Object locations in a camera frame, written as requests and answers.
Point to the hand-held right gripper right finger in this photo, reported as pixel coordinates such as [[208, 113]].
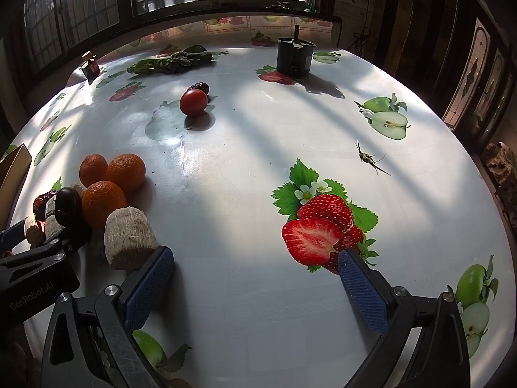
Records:
[[361, 295]]

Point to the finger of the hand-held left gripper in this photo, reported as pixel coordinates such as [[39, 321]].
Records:
[[52, 248], [12, 234]]

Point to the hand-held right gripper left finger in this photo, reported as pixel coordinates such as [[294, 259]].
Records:
[[149, 287]]

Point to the beige sugarcane piece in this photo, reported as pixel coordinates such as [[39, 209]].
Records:
[[52, 220]]

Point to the beige loofah chunk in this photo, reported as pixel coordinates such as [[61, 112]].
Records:
[[129, 236]]

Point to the brown cardboard box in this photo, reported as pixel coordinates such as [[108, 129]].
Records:
[[14, 169]]

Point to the small orange tangerine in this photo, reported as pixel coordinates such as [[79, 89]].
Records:
[[93, 169]]

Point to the small red date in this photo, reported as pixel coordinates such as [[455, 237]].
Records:
[[200, 87]]

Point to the fruit print tablecloth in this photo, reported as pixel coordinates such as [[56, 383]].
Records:
[[242, 169]]

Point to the small dark glass bottle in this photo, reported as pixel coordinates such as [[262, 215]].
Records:
[[89, 66]]

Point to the red tomato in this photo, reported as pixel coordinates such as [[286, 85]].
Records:
[[193, 102]]

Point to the gnarled brown wood piece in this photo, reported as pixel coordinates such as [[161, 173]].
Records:
[[501, 161]]

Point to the green leafy vegetable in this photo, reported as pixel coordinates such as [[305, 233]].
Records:
[[173, 61]]

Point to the wooden stained glass door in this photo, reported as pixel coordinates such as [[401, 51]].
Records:
[[476, 81]]

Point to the black cylindrical container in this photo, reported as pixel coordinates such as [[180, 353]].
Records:
[[295, 58]]

